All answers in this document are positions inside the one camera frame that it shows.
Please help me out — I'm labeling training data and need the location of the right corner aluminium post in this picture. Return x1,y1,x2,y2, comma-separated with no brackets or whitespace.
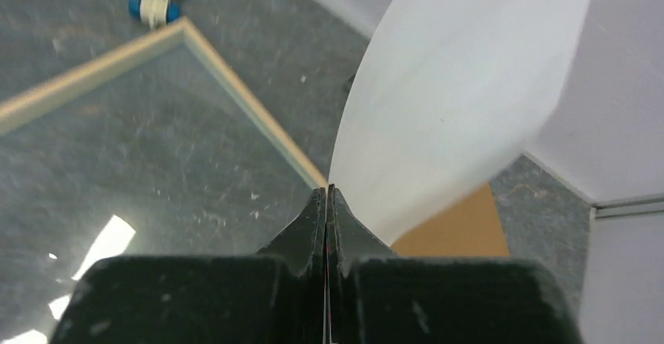
593,194,663,219

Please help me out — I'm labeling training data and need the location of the brown cardboard backing board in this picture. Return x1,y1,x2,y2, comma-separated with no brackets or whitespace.
392,183,510,257

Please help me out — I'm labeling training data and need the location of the white blue toy car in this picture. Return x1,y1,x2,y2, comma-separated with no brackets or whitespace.
128,0,182,29

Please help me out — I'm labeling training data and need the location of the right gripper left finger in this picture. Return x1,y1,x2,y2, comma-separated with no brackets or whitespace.
50,188,328,343

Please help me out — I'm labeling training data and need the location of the colourful balloon photo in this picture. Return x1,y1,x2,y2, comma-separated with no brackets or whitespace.
329,0,590,244

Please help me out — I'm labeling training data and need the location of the light wooden picture frame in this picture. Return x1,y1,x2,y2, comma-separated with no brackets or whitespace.
1,17,328,188

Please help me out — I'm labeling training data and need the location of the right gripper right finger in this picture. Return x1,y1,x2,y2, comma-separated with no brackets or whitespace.
327,187,583,343

